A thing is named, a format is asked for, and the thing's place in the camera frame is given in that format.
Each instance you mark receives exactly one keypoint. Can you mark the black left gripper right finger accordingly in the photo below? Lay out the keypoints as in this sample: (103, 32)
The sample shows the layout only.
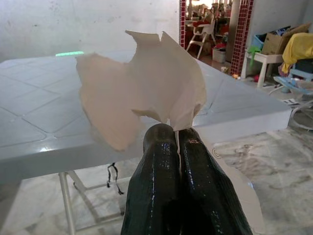
(205, 183)

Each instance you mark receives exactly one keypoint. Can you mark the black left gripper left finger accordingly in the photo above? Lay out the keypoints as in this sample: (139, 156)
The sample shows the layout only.
(156, 171)

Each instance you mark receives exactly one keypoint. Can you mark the white torn paper piece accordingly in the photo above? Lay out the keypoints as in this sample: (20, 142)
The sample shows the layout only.
(146, 85)

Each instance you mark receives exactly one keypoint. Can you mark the white curved tube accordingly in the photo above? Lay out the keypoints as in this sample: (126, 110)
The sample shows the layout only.
(294, 115)

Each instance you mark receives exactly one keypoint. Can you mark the white storage box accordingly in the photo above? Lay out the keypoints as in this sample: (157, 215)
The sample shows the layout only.
(218, 55)

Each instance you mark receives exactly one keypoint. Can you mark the light blue baby bouncer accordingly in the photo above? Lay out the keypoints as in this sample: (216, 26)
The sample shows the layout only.
(296, 78)

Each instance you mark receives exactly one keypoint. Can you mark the white wooden stool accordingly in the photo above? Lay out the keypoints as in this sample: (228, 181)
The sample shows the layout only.
(266, 58)

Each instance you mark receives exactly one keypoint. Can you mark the white high chair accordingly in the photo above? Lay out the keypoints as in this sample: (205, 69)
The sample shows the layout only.
(204, 30)

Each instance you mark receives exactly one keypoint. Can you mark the blue plastic basket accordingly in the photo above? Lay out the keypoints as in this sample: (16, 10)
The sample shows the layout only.
(258, 42)

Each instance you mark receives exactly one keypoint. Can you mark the wide red mosaic pillar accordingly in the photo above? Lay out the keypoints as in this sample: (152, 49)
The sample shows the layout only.
(240, 36)

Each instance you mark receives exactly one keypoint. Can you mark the narrow red mosaic pillar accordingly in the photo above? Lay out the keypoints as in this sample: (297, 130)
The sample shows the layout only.
(182, 22)

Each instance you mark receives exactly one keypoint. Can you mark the brown cardboard box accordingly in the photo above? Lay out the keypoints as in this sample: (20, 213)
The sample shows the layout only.
(276, 42)

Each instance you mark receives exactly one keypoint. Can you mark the yellow cloth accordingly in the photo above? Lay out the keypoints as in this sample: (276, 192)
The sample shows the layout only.
(298, 46)

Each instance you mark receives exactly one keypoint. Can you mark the white metal table frame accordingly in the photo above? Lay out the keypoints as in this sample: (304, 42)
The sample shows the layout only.
(66, 200)

